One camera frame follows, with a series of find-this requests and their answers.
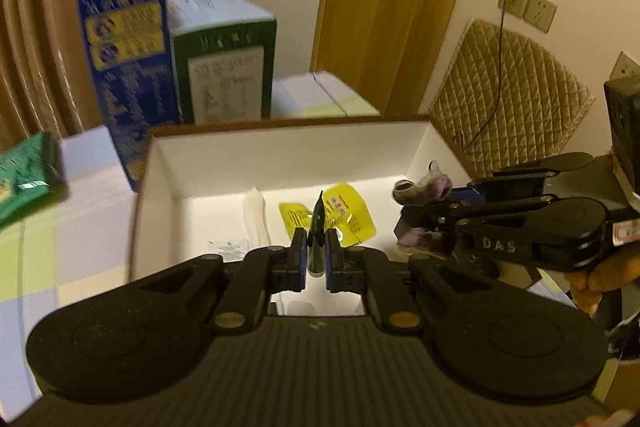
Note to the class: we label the green foil packet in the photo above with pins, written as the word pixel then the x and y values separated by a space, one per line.
pixel 25 177

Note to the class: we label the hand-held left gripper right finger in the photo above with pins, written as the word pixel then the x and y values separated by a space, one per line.
pixel 332 259

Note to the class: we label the white cardboard box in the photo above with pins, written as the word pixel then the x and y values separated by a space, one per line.
pixel 300 157

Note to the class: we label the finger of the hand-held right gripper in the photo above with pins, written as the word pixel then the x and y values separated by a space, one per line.
pixel 530 167
pixel 500 214

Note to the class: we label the small clear sachet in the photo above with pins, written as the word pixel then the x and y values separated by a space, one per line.
pixel 227 247

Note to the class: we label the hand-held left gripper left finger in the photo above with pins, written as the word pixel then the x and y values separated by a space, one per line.
pixel 300 259

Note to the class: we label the dark foil packet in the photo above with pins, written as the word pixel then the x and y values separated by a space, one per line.
pixel 317 247

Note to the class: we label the quilted beige chair cushion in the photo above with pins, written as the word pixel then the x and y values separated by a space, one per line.
pixel 525 107

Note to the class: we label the green and white carton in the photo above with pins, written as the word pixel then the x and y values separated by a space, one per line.
pixel 225 72

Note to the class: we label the yellow wooden door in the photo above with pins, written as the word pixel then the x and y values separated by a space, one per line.
pixel 390 7

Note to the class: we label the yellow packet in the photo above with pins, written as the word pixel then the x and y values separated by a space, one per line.
pixel 350 214

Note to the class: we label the blue carton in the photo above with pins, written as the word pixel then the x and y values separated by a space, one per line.
pixel 130 72

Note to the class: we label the person's right hand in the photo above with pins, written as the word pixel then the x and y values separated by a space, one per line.
pixel 607 277

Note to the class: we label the beige curtain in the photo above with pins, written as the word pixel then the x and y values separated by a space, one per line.
pixel 50 7

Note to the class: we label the checked tablecloth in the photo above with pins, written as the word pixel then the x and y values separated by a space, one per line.
pixel 75 227

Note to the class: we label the white tube wrapper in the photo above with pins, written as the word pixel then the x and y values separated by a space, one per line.
pixel 256 217

